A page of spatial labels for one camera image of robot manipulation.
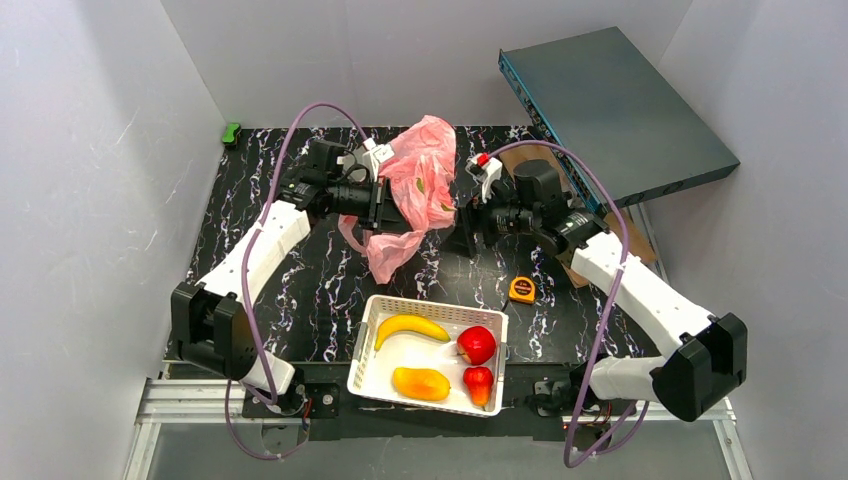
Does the red fake apple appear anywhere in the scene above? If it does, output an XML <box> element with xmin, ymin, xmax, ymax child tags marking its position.
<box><xmin>456</xmin><ymin>326</ymin><xmax>499</xmax><ymax>366</ymax></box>

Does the brown wooden board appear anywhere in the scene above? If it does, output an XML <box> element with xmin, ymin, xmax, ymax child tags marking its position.
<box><xmin>490</xmin><ymin>140</ymin><xmax>657</xmax><ymax>275</ymax></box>

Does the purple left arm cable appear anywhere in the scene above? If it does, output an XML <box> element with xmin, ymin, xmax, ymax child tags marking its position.
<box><xmin>223</xmin><ymin>102</ymin><xmax>370</xmax><ymax>462</ymax></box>

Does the aluminium frame rail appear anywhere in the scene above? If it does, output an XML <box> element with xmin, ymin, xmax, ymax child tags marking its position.
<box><xmin>124</xmin><ymin>379</ymin><xmax>752</xmax><ymax>479</ymax></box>

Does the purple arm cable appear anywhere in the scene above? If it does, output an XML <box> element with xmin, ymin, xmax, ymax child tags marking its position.
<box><xmin>486</xmin><ymin>139</ymin><xmax>651</xmax><ymax>470</ymax></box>
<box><xmin>223</xmin><ymin>102</ymin><xmax>370</xmax><ymax>462</ymax></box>

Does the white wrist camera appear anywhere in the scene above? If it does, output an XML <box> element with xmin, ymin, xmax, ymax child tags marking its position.
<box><xmin>359</xmin><ymin>138</ymin><xmax>395</xmax><ymax>181</ymax></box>
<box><xmin>465</xmin><ymin>153</ymin><xmax>503</xmax><ymax>204</ymax></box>

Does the orange tape measure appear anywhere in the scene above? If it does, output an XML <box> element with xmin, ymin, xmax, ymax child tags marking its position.
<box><xmin>508</xmin><ymin>276</ymin><xmax>537</xmax><ymax>305</ymax></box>

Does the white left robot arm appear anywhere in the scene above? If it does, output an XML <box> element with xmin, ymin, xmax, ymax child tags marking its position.
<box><xmin>171</xmin><ymin>139</ymin><xmax>410</xmax><ymax>404</ymax></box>

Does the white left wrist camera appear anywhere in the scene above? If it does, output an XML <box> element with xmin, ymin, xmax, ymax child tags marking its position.
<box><xmin>359</xmin><ymin>138</ymin><xmax>395</xmax><ymax>181</ymax></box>

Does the red fake pear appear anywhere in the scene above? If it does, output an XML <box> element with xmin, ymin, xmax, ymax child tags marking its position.
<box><xmin>463</xmin><ymin>366</ymin><xmax>494</xmax><ymax>408</ymax></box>

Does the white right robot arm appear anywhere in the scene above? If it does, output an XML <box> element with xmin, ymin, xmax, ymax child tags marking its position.
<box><xmin>447</xmin><ymin>154</ymin><xmax>748</xmax><ymax>422</ymax></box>

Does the white perforated plastic basket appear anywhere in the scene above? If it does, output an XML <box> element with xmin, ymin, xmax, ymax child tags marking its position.
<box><xmin>347</xmin><ymin>295</ymin><xmax>509</xmax><ymax>417</ymax></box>

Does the pink plastic bag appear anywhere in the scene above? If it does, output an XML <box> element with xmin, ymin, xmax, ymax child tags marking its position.
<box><xmin>338</xmin><ymin>115</ymin><xmax>456</xmax><ymax>284</ymax></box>

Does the dark teal flat box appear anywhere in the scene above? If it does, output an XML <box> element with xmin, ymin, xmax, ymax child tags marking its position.
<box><xmin>498</xmin><ymin>27</ymin><xmax>740</xmax><ymax>207</ymax></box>

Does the orange yellow fake mango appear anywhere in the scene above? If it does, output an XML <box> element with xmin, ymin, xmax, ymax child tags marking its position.
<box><xmin>392</xmin><ymin>367</ymin><xmax>451</xmax><ymax>402</ymax></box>

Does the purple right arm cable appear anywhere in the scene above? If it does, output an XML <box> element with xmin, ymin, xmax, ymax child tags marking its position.
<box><xmin>486</xmin><ymin>139</ymin><xmax>651</xmax><ymax>470</ymax></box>

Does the yellow fake banana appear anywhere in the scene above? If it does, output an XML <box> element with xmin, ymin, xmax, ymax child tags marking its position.
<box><xmin>374</xmin><ymin>314</ymin><xmax>450</xmax><ymax>351</ymax></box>

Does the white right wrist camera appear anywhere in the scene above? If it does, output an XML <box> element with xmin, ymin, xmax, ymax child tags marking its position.
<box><xmin>465</xmin><ymin>153</ymin><xmax>503</xmax><ymax>204</ymax></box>

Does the green black small object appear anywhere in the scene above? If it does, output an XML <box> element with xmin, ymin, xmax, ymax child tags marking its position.
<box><xmin>221</xmin><ymin>122</ymin><xmax>241</xmax><ymax>150</ymax></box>

